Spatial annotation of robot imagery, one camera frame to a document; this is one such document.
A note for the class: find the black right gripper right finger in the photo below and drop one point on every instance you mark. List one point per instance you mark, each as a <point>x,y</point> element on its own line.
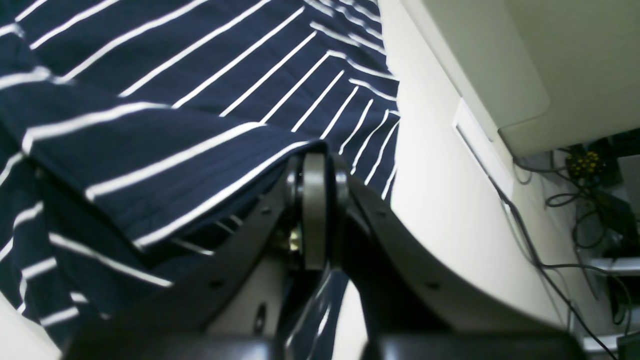
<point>416,307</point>

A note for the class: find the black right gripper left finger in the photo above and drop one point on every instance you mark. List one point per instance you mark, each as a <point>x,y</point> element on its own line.
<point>228,308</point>

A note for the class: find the navy white striped T-shirt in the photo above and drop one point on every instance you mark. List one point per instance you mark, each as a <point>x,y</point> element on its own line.
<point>137,135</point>

